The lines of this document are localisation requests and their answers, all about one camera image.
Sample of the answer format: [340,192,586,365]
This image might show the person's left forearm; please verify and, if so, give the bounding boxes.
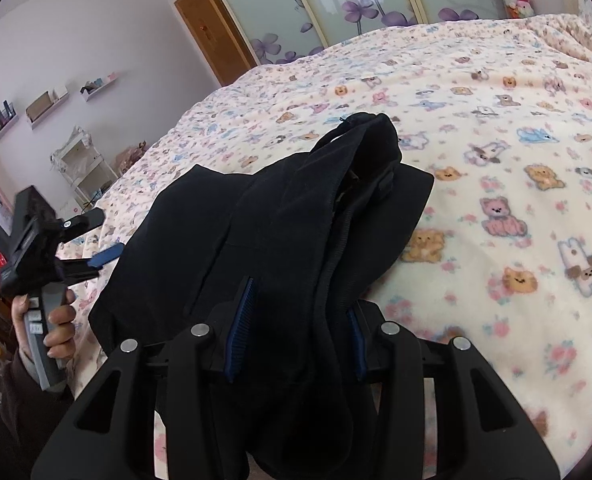
[0,347,75,480]

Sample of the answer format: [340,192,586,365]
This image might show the white wall shelf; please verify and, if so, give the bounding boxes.
[0,101,18,142]
[80,72,121,102]
[25,86,71,125]

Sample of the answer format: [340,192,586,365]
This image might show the white storage rack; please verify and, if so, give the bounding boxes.
[50,127,120,211]

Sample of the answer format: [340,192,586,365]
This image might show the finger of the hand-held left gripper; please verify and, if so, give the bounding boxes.
[58,242,124,281]
[58,209,106,241]

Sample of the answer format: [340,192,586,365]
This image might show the black pants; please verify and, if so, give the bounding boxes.
[88,112,435,480]

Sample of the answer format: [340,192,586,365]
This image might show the bear printed blanket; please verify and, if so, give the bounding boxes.
[51,10,592,480]

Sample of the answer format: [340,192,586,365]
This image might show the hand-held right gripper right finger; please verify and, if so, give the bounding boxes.
[346,300,559,480]

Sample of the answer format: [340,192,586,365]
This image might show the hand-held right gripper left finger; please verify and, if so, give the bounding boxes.
[30,275,257,480]

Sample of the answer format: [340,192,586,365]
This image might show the brown plush toy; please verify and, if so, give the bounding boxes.
[113,142,149,169]

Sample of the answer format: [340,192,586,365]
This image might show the person's left hand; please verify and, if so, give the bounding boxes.
[10,294,78,362]

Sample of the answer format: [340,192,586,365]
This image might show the wooden door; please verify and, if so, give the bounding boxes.
[174,0,249,89]

